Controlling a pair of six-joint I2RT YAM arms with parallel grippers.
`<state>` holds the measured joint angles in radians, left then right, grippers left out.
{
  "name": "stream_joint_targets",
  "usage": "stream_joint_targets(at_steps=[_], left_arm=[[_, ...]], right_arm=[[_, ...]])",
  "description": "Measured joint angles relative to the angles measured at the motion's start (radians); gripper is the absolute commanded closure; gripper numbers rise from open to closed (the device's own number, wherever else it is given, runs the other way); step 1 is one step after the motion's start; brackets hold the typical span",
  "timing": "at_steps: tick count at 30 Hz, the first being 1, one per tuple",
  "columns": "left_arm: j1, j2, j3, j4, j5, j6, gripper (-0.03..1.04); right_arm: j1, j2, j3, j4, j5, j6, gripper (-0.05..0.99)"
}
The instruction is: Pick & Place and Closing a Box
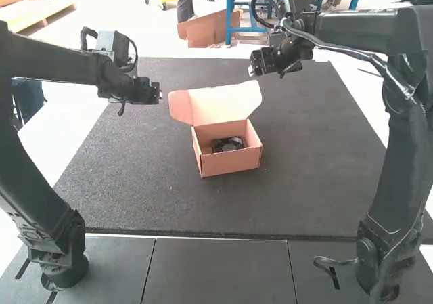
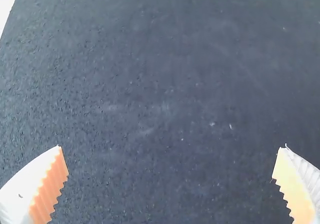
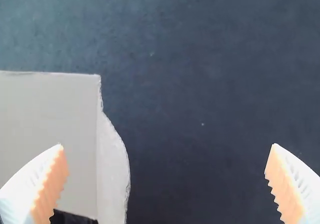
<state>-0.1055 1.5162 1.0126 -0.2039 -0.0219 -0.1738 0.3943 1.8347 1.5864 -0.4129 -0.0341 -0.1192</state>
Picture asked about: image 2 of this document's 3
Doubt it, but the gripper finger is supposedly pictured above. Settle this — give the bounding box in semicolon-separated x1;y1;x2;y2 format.
271;142;320;224
0;145;70;224

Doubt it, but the black mat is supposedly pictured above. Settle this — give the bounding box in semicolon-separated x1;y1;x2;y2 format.
0;0;320;224

